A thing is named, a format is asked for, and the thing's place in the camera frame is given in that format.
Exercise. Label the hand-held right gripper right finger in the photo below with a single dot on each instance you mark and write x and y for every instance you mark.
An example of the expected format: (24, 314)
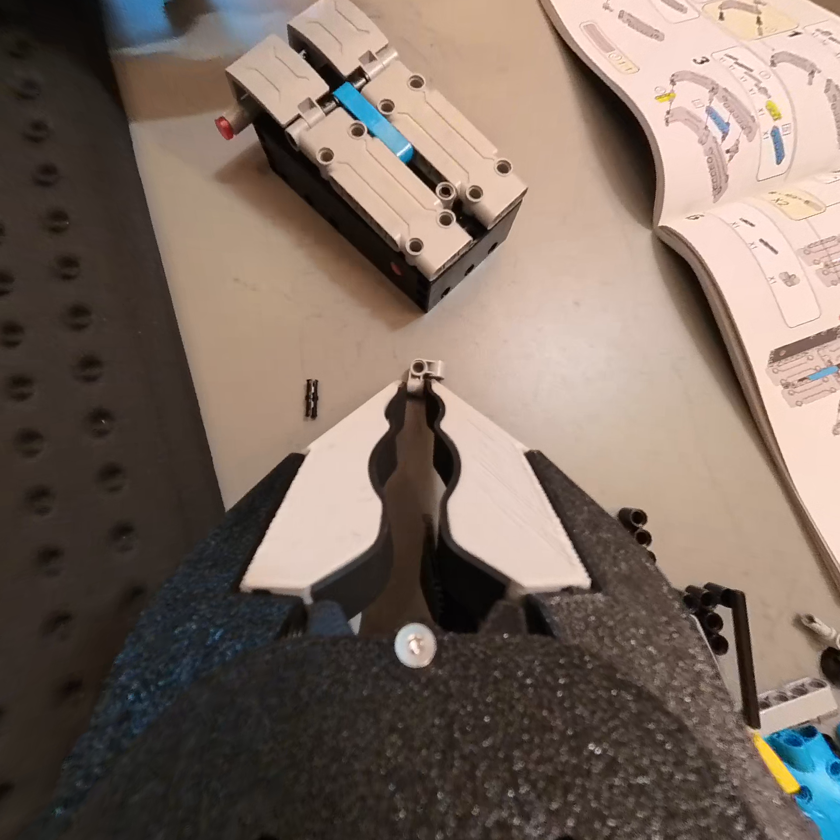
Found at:
(512, 518)

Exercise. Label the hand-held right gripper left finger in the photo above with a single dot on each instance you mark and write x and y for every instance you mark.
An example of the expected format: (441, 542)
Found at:
(322, 512)

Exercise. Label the black brick pin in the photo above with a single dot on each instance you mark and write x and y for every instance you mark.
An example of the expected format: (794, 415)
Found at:
(312, 398)

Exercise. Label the small grey brick connector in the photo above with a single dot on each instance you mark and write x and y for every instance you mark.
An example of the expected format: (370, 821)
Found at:
(420, 370)

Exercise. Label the grey brick robot chassis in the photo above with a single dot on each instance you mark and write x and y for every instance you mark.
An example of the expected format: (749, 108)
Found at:
(394, 170)

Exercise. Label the grey desk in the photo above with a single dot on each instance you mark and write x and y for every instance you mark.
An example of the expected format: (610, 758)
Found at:
(558, 340)

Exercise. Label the black perforated chair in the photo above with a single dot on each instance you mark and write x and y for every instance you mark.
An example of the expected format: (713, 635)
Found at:
(78, 426)

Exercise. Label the pile of brick pieces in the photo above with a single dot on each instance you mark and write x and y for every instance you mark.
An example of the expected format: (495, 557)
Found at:
(743, 656)

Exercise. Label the open instruction booklet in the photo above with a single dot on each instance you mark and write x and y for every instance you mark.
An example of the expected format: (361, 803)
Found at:
(735, 164)

